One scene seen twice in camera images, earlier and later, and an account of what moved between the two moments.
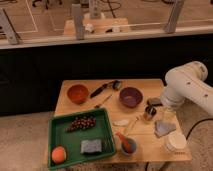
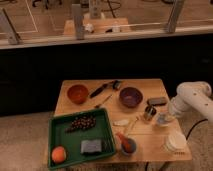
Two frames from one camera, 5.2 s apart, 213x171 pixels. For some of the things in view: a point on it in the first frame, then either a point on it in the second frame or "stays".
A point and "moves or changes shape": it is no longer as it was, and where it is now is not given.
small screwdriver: x=106 y=99 stays
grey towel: x=161 y=128 moves or changes shape
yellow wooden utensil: x=131 y=125 stays
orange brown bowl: x=77 y=94 stays
